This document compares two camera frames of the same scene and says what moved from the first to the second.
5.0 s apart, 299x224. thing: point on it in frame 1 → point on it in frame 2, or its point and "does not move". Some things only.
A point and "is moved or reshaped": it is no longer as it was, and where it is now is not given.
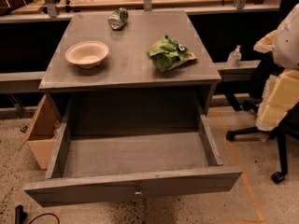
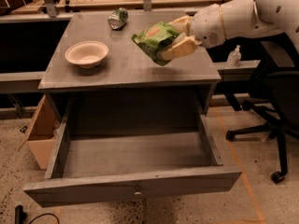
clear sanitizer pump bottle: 234,57 does not move
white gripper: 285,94 → 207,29
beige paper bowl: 87,54 does not move
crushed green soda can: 119,18 does not move
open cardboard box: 43,133 does not move
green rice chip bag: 167,54 is moved or reshaped
